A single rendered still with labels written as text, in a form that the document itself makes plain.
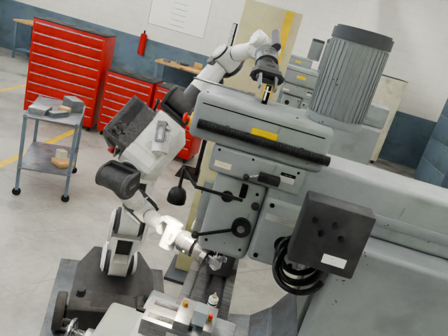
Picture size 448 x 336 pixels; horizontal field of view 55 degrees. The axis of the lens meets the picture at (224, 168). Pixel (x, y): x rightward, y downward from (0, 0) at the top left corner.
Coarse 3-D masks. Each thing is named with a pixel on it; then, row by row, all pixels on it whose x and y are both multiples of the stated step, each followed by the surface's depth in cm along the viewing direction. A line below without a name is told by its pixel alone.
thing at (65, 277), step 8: (64, 264) 280; (72, 264) 283; (64, 272) 273; (72, 272) 275; (152, 272) 298; (160, 272) 300; (56, 280) 264; (64, 280) 266; (72, 280) 268; (160, 280) 292; (56, 288) 257; (64, 288) 259; (160, 288) 284; (56, 296) 251; (48, 304) 243; (48, 312) 238; (48, 320) 232; (48, 328) 227
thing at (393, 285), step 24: (360, 264) 141; (384, 264) 140; (408, 264) 140; (432, 264) 144; (336, 288) 145; (360, 288) 144; (384, 288) 143; (408, 288) 142; (432, 288) 141; (312, 312) 151; (336, 312) 148; (360, 312) 147; (384, 312) 145; (408, 312) 144; (432, 312) 143
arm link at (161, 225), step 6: (162, 216) 186; (168, 216) 187; (156, 222) 188; (162, 222) 186; (168, 222) 181; (174, 222) 180; (180, 222) 185; (156, 228) 187; (162, 228) 189; (180, 228) 180
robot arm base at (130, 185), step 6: (108, 162) 179; (114, 162) 180; (102, 168) 175; (120, 168) 179; (126, 168) 178; (132, 168) 179; (96, 174) 175; (132, 174) 175; (138, 174) 177; (96, 180) 176; (126, 180) 172; (132, 180) 174; (138, 180) 179; (126, 186) 171; (132, 186) 176; (138, 186) 181; (126, 192) 173; (132, 192) 178
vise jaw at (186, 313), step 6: (192, 300) 171; (180, 306) 166; (192, 306) 168; (180, 312) 162; (186, 312) 163; (192, 312) 164; (180, 318) 159; (186, 318) 160; (174, 324) 158; (180, 324) 158; (186, 324) 157; (180, 330) 158; (186, 330) 158
